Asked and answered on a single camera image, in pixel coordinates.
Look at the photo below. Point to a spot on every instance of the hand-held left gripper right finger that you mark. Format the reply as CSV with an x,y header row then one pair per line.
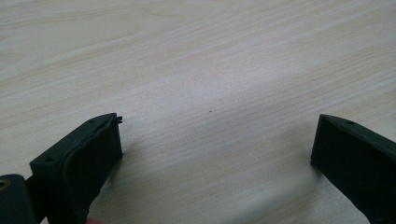
x,y
358,161

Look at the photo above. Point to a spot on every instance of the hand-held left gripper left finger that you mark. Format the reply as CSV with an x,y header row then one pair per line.
x,y
81,161

